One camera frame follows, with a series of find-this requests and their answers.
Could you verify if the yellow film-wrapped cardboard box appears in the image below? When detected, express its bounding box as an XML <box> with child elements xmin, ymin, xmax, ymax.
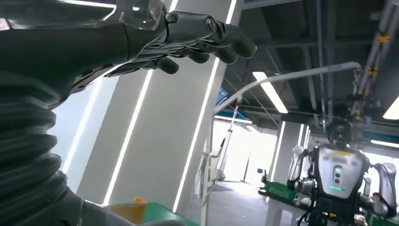
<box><xmin>104</xmin><ymin>196</ymin><xmax>149</xmax><ymax>225</ymax></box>

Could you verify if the green table mat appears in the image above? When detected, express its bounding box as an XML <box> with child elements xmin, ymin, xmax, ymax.
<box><xmin>137</xmin><ymin>202</ymin><xmax>200</xmax><ymax>226</ymax></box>

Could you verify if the ceiling light panel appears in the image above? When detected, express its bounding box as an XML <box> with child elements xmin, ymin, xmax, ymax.
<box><xmin>383</xmin><ymin>95</ymin><xmax>399</xmax><ymax>121</ymax></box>
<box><xmin>252</xmin><ymin>72</ymin><xmax>289</xmax><ymax>114</ymax></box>

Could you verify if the green-topped bench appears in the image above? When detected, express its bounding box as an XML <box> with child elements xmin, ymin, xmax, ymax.
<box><xmin>258</xmin><ymin>180</ymin><xmax>315</xmax><ymax>207</ymax></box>

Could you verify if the black silver humanoid robot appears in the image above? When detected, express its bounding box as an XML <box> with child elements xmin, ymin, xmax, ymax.
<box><xmin>287</xmin><ymin>118</ymin><xmax>398</xmax><ymax>226</ymax></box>

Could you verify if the ceiling pipe bundle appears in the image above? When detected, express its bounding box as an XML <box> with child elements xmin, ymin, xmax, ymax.
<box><xmin>351</xmin><ymin>0</ymin><xmax>399</xmax><ymax>122</ymax></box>

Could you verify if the white metal gantry frame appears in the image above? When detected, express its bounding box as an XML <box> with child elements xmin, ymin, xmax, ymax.
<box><xmin>193</xmin><ymin>61</ymin><xmax>363</xmax><ymax>226</ymax></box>

